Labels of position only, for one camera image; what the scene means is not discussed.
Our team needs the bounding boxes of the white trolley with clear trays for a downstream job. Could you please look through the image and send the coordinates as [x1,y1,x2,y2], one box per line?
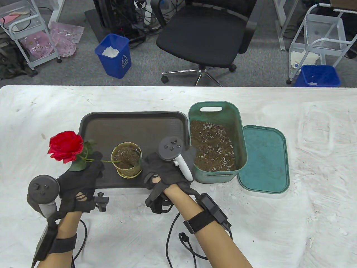
[0,0,62,71]

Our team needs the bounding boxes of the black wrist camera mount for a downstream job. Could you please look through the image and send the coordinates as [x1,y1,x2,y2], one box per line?
[94,192,110,212]
[146,194,175,215]

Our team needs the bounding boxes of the person's left forearm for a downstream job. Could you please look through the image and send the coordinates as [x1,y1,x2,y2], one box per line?
[38,212,84,268]

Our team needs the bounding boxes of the teal plastic box lid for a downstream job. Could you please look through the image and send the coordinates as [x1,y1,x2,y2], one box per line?
[238,125,290,194]

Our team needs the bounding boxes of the white power strip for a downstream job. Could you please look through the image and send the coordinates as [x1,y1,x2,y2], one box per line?
[134,0,153,26]

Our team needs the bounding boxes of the dark grey hand controller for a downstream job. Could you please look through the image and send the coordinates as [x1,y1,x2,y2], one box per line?
[27,175,60,219]

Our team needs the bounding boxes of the dark brown plastic tray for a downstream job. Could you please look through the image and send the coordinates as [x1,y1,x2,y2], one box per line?
[78,111,191,189]

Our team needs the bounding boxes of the white mesh basket trolley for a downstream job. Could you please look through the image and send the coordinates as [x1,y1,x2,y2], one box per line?
[286,4,357,85]

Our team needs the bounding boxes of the black cable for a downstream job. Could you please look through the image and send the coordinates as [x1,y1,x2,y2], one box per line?
[165,212,209,268]
[71,219,88,268]

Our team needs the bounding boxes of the pink paper piece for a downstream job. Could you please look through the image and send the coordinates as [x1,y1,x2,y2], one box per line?
[0,13,22,25]

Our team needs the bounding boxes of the blue bin with white symbol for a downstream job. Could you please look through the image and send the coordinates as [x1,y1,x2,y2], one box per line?
[95,33,132,79]

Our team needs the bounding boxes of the black office chair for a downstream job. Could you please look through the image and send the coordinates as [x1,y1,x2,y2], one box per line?
[151,0,258,87]

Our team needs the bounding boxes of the white grey hand controller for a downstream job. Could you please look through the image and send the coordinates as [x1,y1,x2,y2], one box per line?
[158,136,194,181]

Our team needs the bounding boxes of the dark green bag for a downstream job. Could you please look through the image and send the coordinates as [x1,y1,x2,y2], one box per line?
[0,33,38,80]

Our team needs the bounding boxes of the plain blue plastic bin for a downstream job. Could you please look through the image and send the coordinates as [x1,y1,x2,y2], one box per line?
[294,65,342,88]

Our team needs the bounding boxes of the person's right forearm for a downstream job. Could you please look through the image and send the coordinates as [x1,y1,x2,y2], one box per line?
[163,183,253,268]

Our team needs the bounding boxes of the person's left hand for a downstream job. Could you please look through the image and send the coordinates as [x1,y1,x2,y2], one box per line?
[57,151,105,214]

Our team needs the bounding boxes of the white box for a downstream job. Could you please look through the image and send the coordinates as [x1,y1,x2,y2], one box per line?
[290,52,320,69]

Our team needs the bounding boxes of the teal plastic storage box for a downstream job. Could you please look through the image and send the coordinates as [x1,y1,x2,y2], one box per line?
[188,101,248,184]

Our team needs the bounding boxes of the yellow ribbed flower pot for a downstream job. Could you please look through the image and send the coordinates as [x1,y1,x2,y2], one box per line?
[111,142,144,178]

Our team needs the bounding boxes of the white crumpled paper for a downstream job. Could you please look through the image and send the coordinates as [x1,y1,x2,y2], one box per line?
[101,46,121,58]

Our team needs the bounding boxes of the white desk leg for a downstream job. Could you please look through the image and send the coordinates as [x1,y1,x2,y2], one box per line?
[273,0,292,51]

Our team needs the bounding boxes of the black wrist strap device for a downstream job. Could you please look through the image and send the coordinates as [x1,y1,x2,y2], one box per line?
[32,224,78,267]
[183,193,233,239]

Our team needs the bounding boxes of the black computer tower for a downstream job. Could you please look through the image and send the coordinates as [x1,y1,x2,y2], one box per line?
[93,0,139,38]

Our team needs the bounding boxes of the pink plastic bag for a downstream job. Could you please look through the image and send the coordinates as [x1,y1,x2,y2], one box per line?
[49,22,85,58]
[20,31,55,59]

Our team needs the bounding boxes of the red artificial rose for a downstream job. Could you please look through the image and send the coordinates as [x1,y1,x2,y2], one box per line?
[47,131,123,172]

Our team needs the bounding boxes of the person's right hand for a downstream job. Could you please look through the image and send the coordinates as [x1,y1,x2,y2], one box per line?
[141,145,200,215]

